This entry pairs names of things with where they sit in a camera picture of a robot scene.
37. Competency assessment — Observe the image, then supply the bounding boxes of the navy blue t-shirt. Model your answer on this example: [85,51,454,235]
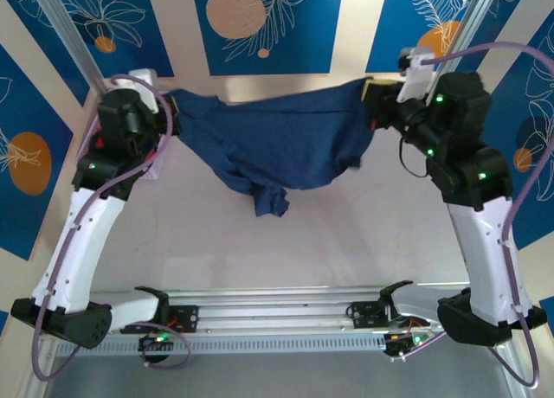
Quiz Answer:
[171,78,376,218]

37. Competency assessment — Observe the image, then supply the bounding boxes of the thin black right gripper cable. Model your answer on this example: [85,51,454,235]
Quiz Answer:
[398,136,432,179]

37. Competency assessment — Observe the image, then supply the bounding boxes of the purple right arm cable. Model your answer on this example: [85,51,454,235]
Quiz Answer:
[389,41,554,390]

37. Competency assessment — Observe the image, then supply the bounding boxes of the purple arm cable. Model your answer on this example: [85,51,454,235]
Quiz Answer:
[33,75,191,381]
[389,41,554,390]

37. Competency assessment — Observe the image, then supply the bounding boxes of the aluminium frame post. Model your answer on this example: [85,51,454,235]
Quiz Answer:
[32,0,109,97]
[432,0,495,92]

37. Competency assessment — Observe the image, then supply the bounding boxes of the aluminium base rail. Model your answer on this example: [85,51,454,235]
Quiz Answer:
[88,285,473,335]

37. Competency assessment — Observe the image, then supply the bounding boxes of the grey slotted cable duct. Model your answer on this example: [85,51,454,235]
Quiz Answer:
[55,333,390,358]

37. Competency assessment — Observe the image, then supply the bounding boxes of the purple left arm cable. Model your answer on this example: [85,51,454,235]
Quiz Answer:
[33,75,191,381]

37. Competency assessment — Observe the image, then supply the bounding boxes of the aluminium frame bar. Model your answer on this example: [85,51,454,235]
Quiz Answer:
[16,341,60,398]
[491,345,542,398]

